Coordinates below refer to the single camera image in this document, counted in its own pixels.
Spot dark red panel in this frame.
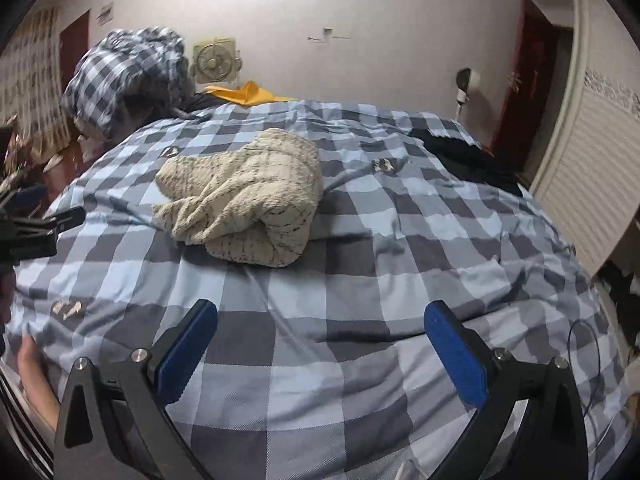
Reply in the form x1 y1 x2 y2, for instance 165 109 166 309
59 10 92 93

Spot white lattice screen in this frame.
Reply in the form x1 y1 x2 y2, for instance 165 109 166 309
0 7 71 151

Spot dark grey cloth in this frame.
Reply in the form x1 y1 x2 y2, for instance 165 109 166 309
177 92 226 113

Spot blue grey checkered bed blanket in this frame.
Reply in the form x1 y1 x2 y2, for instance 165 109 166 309
0 99 633 480

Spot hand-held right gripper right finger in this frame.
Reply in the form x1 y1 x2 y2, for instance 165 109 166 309
422 300 588 480

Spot person's left forearm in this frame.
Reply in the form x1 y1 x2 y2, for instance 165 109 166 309
17 335 63 433

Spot black cable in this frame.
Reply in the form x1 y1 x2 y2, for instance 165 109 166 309
567 320 603 406

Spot person's striped clothing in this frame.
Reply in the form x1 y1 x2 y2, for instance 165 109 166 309
0 360 56 480

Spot white louvered wardrobe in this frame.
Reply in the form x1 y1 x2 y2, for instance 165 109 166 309
530 0 640 278

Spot bundled checkered duvet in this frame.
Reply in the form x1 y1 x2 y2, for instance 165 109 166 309
61 26 193 143

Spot dark red door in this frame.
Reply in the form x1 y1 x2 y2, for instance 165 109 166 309
490 0 573 173

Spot white camera on stand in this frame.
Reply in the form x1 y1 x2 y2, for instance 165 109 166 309
455 67 483 123

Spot cream plaid shirt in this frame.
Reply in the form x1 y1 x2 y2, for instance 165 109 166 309
151 127 325 268

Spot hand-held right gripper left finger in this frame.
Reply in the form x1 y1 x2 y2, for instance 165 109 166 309
54 299 219 480

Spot yellow cloth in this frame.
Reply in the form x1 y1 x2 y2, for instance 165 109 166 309
204 80 298 107

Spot white wall bracket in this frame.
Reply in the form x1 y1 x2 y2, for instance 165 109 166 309
307 27 351 43

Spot black garment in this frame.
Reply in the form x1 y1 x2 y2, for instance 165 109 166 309
410 127 523 196

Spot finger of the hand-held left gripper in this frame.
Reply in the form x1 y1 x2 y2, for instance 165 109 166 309
41 206 87 235
0 167 50 211

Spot beige box fan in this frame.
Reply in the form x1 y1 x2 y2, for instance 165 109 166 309
192 37 244 86

